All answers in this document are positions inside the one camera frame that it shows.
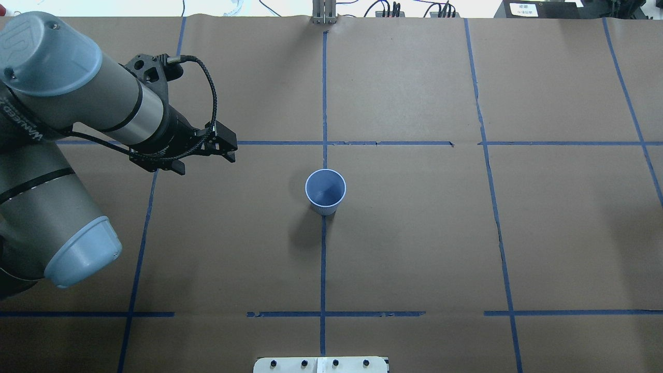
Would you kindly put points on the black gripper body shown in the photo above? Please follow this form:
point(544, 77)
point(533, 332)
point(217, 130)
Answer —
point(177, 129)

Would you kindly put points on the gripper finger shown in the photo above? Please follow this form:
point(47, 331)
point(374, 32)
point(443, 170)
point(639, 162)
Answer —
point(174, 165)
point(221, 141)

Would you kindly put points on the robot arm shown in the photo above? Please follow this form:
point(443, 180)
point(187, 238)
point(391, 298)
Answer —
point(57, 83)

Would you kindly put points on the blue ribbed plastic cup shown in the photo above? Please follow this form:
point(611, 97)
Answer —
point(325, 190)

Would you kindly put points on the white mounting pillar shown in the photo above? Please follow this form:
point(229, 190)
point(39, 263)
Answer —
point(322, 364)

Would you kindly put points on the black power box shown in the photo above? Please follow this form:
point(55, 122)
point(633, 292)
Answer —
point(537, 9)

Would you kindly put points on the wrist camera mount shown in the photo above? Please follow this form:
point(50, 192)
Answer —
point(155, 71)

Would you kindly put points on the aluminium frame post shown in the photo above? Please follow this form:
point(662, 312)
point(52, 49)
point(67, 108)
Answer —
point(324, 12)

